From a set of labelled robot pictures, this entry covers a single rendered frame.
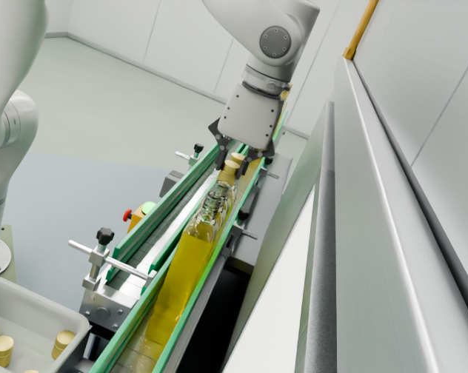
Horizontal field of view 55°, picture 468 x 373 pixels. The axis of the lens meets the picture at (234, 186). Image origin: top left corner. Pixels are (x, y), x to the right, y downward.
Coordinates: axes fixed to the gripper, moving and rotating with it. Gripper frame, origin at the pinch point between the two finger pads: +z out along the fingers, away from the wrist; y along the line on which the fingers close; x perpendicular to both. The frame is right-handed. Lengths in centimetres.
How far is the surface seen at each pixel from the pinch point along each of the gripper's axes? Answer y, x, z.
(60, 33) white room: 351, -561, 127
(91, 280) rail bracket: 14.9, 16.1, 25.7
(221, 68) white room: 109, -582, 86
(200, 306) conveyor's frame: -5.3, 7.1, 28.3
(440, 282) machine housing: -14, 65, -23
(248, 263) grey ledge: -11.7, -15.7, 28.3
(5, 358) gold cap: 21, 29, 37
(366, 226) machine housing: -12, 58, -21
